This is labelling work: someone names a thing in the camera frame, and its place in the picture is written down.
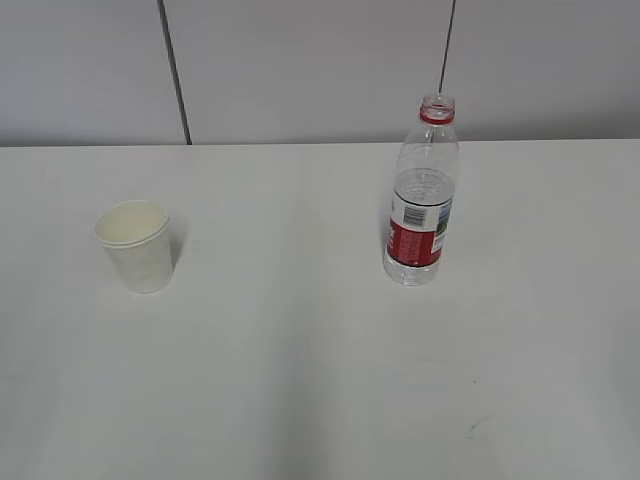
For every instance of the clear water bottle red label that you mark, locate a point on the clear water bottle red label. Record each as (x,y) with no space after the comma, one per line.
(424,186)

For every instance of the white paper cup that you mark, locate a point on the white paper cup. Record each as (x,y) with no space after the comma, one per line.
(135,237)

